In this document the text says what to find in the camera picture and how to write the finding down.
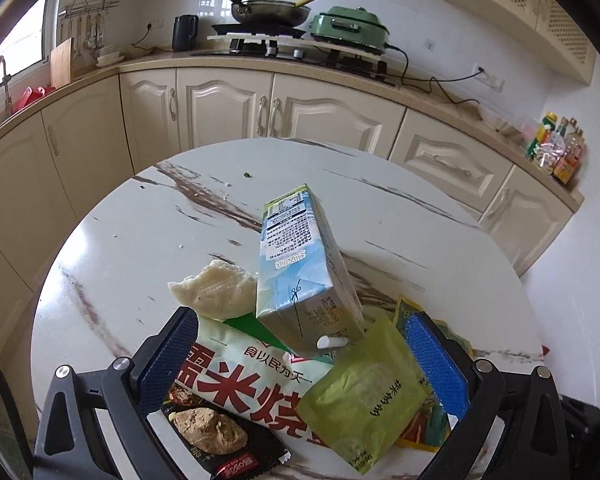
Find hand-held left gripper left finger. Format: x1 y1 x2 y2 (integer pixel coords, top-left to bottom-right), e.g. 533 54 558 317
32 306 199 480

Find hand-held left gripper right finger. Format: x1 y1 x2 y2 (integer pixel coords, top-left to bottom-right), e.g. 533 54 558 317
405 311 571 480

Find white red food bag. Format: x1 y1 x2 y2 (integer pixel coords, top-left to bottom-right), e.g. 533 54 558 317
172 312 341 453

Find black snack wrapper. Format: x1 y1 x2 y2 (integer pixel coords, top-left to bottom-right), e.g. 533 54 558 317
161 384 292 480

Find green snack packet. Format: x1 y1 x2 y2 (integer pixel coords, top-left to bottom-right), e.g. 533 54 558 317
296 316 428 476

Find half-eaten white bun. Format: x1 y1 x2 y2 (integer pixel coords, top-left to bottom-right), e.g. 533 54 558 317
167 258 258 322

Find round marble table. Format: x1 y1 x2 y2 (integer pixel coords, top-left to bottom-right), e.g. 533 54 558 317
30 137 551 480

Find blue white milk carton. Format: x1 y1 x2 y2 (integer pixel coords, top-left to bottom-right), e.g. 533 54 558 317
256 183 367 358

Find cluster of condiment bottles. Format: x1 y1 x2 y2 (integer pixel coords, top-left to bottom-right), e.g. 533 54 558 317
526 112 587 186

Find cream base cabinets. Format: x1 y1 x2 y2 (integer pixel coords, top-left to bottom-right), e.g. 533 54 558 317
0 67 586 361

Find red dish basin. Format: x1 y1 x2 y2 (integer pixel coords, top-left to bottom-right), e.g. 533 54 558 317
11 86 56 113

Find stack of white bowls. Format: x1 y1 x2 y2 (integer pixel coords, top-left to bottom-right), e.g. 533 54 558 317
95 44 127 68

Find black gas stove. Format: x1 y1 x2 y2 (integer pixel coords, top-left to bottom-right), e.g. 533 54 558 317
190 40 398 86

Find wooden cutting board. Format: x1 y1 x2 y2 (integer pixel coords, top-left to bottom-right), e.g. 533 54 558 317
50 37 74 87

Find black electric kettle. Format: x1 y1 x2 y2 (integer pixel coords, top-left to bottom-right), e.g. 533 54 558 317
172 14 199 52

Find black induction cooker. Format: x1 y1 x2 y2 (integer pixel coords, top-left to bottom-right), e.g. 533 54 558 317
211 22 307 41

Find sliding window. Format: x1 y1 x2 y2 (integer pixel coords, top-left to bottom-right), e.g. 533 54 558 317
0 0 63 98

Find hanging utensil rack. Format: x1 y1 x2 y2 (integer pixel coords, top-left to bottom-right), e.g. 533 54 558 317
57 0 121 58

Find green electric cooker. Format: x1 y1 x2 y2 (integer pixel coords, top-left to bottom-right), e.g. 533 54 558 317
308 6 392 56

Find wok with lid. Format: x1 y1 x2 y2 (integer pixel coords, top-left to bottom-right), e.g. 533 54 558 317
199 0 323 28

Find large lattice door cabinet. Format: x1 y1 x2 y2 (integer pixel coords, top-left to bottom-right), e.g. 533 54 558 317
435 0 600 86

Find black power cable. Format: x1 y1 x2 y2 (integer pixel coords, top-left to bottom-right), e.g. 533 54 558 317
385 45 483 106

